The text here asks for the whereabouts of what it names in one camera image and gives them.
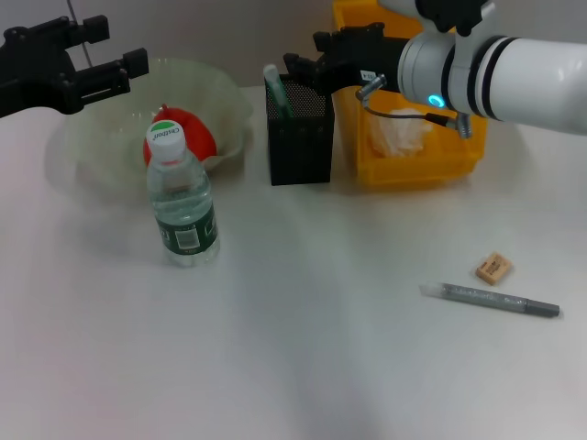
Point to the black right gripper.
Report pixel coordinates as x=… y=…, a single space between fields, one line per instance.
x=367 y=59

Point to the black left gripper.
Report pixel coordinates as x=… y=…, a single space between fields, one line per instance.
x=32 y=64

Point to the mint green utility knife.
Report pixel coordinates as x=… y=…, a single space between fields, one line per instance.
x=277 y=91

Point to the white paper ball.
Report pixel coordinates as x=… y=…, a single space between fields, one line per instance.
x=399 y=133

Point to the clear green-label water bottle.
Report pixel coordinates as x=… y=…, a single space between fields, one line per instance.
x=183 y=206

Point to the beige eraser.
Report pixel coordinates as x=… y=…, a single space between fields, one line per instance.
x=493 y=269

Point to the grey marker pen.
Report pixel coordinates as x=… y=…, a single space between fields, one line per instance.
x=486 y=298

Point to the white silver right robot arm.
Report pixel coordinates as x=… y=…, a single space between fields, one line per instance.
x=527 y=69

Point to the black mesh pen holder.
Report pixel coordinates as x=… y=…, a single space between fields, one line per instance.
x=300 y=146

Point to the pale green glass fruit plate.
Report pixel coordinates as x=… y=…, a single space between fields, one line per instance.
x=215 y=91

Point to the yellow plastic bin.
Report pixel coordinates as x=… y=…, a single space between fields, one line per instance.
x=413 y=169

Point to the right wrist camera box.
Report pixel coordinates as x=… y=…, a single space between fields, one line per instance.
x=458 y=14

